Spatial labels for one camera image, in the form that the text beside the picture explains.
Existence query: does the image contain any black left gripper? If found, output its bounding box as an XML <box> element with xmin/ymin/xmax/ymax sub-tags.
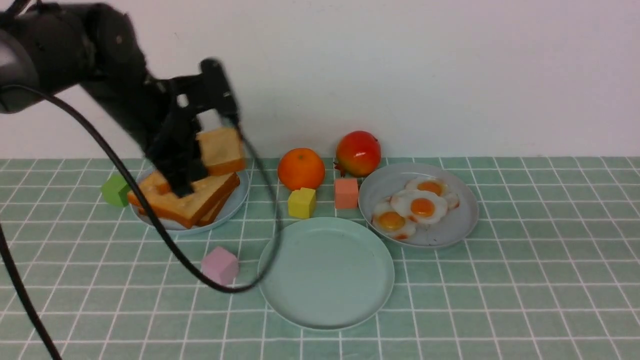
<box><xmin>82</xmin><ymin>58</ymin><xmax>240</xmax><ymax>198</ymax></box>

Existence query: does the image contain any toast slice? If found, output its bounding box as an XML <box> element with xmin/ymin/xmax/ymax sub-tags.
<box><xmin>196</xmin><ymin>127</ymin><xmax>246</xmax><ymax>176</ymax></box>
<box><xmin>146</xmin><ymin>191</ymin><xmax>233</xmax><ymax>229</ymax></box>
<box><xmin>138</xmin><ymin>171</ymin><xmax>240</xmax><ymax>229</ymax></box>

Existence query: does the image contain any fried egg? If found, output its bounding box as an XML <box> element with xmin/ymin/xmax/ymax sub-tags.
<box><xmin>390</xmin><ymin>189</ymin><xmax>448</xmax><ymax>226</ymax></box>
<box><xmin>372</xmin><ymin>196</ymin><xmax>417</xmax><ymax>241</ymax></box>
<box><xmin>404</xmin><ymin>177</ymin><xmax>460</xmax><ymax>210</ymax></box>

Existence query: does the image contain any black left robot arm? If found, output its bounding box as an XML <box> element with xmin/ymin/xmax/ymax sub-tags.
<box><xmin>1</xmin><ymin>0</ymin><xmax>240</xmax><ymax>198</ymax></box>

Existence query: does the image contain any light blue bread plate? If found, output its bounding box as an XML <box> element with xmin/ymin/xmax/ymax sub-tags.
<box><xmin>136</xmin><ymin>170</ymin><xmax>249</xmax><ymax>235</ymax></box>

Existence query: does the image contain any green cube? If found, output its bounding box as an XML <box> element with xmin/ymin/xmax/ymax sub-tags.
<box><xmin>100</xmin><ymin>173</ymin><xmax>131</xmax><ymax>208</ymax></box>

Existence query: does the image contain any orange fruit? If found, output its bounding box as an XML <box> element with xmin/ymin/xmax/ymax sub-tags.
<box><xmin>277</xmin><ymin>147</ymin><xmax>326</xmax><ymax>191</ymax></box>

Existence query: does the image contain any yellow cube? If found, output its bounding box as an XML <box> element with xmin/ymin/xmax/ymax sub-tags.
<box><xmin>287</xmin><ymin>187</ymin><xmax>317</xmax><ymax>219</ymax></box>

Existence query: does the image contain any pink cube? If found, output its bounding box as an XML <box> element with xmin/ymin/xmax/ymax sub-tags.
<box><xmin>201</xmin><ymin>246</ymin><xmax>240</xmax><ymax>286</ymax></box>

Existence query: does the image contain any red pomegranate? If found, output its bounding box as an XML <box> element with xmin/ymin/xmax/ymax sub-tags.
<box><xmin>334</xmin><ymin>130</ymin><xmax>382</xmax><ymax>178</ymax></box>

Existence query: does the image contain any salmon cube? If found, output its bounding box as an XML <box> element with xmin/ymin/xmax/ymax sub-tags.
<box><xmin>334</xmin><ymin>177</ymin><xmax>359</xmax><ymax>210</ymax></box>

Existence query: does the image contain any mint green plate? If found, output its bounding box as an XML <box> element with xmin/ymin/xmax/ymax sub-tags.
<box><xmin>257</xmin><ymin>217</ymin><xmax>395</xmax><ymax>331</ymax></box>

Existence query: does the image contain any grey-blue egg plate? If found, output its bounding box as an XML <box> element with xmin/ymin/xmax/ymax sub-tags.
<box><xmin>358</xmin><ymin>162</ymin><xmax>479</xmax><ymax>249</ymax></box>

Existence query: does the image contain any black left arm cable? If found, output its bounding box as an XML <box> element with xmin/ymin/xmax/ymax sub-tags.
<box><xmin>0</xmin><ymin>84</ymin><xmax>283</xmax><ymax>360</ymax></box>

